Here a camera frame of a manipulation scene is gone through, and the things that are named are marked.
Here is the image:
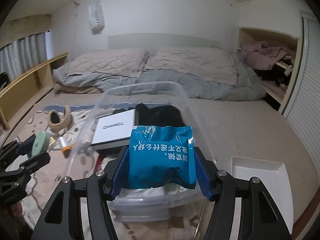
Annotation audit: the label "green round tape measure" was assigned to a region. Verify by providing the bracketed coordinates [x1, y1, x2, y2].
[31, 131, 50, 157]

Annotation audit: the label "blue snack packet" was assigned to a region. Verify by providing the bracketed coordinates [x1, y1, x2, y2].
[123, 126, 196, 189]

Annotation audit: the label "large black white box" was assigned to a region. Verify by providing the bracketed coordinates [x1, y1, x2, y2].
[91, 109, 136, 151]

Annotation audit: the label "clear roll with orange cap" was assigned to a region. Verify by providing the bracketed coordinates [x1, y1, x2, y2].
[57, 136, 72, 158]

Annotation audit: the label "beige fuzzy earmuffs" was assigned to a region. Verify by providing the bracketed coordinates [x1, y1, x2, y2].
[48, 105, 73, 133]

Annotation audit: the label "cartoon bear blanket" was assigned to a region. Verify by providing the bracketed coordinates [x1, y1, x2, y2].
[0, 103, 206, 240]

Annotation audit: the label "clear plastic storage bin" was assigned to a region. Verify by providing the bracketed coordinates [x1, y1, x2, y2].
[66, 81, 215, 222]

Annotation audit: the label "wooden bedside shelf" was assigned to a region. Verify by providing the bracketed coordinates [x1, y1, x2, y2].
[1, 53, 68, 131]

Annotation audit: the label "white cardboard tray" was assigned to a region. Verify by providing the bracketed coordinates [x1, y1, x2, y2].
[231, 155, 294, 233]

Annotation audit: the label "black garment in bin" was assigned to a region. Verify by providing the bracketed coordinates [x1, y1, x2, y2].
[135, 103, 186, 127]

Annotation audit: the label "black cap on shelf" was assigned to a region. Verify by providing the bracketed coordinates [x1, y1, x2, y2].
[0, 72, 10, 90]

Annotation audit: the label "grey curtain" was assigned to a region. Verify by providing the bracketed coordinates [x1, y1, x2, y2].
[1, 33, 47, 81]

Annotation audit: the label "grey blue duvet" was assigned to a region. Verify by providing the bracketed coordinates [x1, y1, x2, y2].
[53, 53, 266, 101]

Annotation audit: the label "left beige pillow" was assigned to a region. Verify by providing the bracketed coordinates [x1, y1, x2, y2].
[66, 48, 149, 77]

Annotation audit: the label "beige pillow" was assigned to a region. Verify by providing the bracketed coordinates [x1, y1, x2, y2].
[146, 47, 238, 86]
[66, 48, 149, 77]

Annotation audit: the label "right beige pillow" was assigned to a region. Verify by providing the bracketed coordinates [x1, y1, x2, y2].
[146, 47, 238, 86]

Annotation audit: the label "beige cartoon valance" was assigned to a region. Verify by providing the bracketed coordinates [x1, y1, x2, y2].
[1, 14, 52, 48]

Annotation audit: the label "white louvered door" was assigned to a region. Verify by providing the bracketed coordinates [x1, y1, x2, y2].
[283, 12, 320, 172]

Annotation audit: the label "headboard panel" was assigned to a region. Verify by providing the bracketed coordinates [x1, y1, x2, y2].
[108, 33, 220, 51]

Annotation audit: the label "pink clothes pile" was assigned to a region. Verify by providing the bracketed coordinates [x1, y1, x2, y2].
[240, 42, 296, 70]

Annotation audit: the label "white hanging pouch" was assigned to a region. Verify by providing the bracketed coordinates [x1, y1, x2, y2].
[88, 0, 105, 34]

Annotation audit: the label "wall cubby shelf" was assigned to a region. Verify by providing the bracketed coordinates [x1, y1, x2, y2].
[237, 27, 302, 114]

